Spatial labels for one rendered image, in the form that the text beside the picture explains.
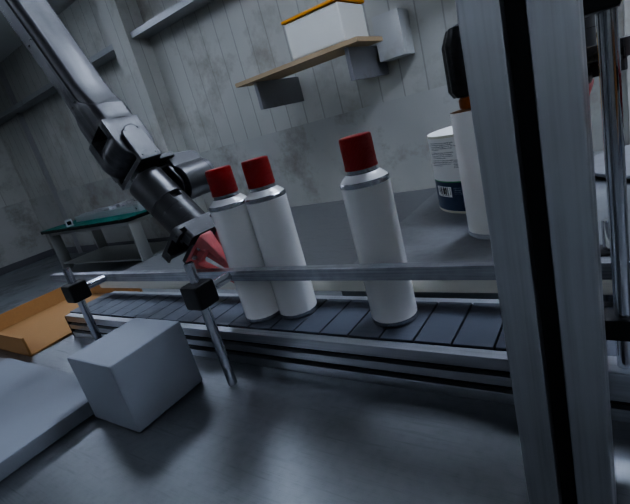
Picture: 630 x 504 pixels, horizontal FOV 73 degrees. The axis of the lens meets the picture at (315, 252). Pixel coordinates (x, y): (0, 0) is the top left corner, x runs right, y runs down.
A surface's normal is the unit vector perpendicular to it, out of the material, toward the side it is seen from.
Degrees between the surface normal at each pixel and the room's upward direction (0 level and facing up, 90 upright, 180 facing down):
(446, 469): 0
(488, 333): 0
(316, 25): 90
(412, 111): 90
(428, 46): 90
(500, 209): 90
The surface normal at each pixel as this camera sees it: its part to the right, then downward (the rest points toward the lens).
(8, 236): 0.80, -0.04
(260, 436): -0.26, -0.92
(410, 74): -0.53, 0.38
